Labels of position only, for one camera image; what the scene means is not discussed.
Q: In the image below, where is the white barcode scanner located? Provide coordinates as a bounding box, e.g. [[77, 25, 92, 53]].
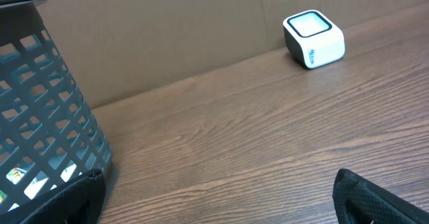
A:
[[283, 9, 346, 69]]

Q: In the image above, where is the dark grey plastic basket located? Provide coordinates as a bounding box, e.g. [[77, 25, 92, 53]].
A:
[[1, 0, 113, 213]]

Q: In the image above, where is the brown cardboard backboard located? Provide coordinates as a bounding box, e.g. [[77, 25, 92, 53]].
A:
[[38, 0, 427, 107]]

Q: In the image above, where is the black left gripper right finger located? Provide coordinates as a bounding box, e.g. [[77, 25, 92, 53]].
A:
[[332, 168, 428, 224]]

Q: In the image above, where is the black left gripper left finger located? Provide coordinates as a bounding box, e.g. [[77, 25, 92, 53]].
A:
[[1, 169, 106, 224]]

